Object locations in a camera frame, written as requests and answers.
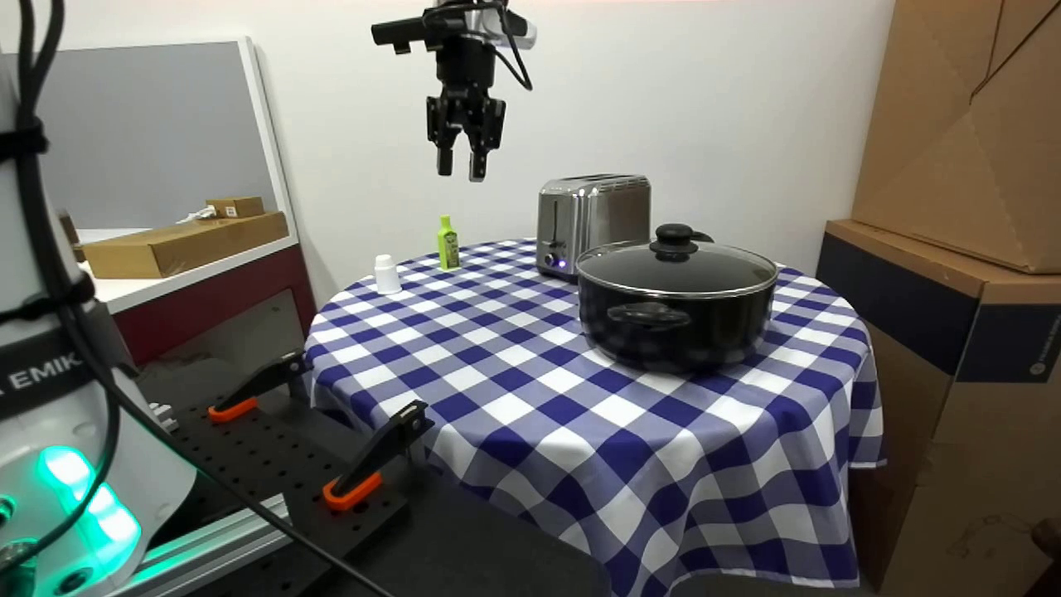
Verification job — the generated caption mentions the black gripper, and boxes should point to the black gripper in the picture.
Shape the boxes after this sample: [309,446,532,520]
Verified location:
[424,32,510,184]

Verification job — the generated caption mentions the silver metal toaster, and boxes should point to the silver metal toaster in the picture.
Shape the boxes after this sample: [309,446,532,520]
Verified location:
[532,172,657,281]

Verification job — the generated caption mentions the small green bottle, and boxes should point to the small green bottle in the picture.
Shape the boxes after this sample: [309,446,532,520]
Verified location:
[434,212,464,275]

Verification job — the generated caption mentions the small white bottle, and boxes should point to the small white bottle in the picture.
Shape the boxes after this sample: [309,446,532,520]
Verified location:
[372,252,404,298]

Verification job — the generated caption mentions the small cardboard box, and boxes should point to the small cardboard box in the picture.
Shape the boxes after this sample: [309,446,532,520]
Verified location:
[203,197,268,222]

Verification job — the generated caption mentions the glass pot lid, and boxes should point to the glass pot lid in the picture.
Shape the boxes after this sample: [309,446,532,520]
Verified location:
[573,222,783,302]

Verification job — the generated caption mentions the black cooking pot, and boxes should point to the black cooking pot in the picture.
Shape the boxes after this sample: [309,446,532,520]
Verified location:
[573,263,783,376]

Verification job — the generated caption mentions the white desk red front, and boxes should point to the white desk red front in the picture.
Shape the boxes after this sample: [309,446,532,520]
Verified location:
[71,224,322,370]

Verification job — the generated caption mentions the flat cardboard box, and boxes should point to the flat cardboard box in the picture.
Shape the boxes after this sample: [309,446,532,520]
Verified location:
[78,208,292,281]

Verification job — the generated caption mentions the blue white checkered tablecloth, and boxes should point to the blue white checkered tablecloth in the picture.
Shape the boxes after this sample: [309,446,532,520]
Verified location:
[301,234,888,597]

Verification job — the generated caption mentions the grey partition panel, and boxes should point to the grey partition panel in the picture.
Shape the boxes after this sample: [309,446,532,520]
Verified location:
[43,36,301,237]

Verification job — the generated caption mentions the black perforated base board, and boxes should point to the black perforated base board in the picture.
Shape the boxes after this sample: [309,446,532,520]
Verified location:
[130,347,624,597]

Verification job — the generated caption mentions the large cardboard box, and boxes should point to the large cardboard box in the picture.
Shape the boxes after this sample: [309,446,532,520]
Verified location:
[848,0,1061,277]

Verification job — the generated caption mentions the cardboard cabinet dark band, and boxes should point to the cardboard cabinet dark band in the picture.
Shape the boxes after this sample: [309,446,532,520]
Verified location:
[814,214,1061,597]

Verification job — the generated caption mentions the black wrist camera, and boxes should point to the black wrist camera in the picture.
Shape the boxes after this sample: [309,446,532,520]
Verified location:
[368,4,539,54]

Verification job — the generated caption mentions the black clamp orange handle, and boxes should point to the black clamp orange handle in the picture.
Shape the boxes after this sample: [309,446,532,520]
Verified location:
[319,397,436,516]
[204,347,316,426]

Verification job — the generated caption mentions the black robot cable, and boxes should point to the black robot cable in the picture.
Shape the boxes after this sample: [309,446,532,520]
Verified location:
[0,0,394,597]

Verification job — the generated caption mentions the aluminium profile rail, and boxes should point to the aluminium profile rail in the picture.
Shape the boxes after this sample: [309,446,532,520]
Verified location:
[109,494,297,597]

